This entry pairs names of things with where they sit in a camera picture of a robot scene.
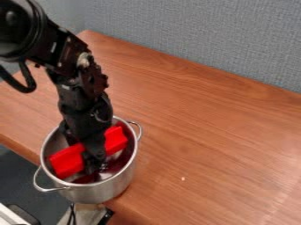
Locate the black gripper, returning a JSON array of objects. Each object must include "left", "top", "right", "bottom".
[{"left": 57, "top": 91, "right": 112, "bottom": 175}]

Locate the red rectangular block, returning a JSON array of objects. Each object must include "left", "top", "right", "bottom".
[{"left": 48, "top": 126, "right": 128, "bottom": 184}]

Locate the stainless steel pot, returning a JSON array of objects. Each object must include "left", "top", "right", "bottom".
[{"left": 33, "top": 116, "right": 142, "bottom": 204}]

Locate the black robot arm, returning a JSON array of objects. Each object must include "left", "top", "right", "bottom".
[{"left": 0, "top": 0, "right": 112, "bottom": 173}]

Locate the white object bottom left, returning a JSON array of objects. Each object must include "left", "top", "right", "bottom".
[{"left": 0, "top": 203, "right": 41, "bottom": 225}]

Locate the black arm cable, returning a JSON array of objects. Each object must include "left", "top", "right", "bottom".
[{"left": 0, "top": 58, "right": 37, "bottom": 94}]

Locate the table leg bracket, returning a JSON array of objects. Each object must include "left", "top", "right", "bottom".
[{"left": 56, "top": 203, "right": 113, "bottom": 225}]

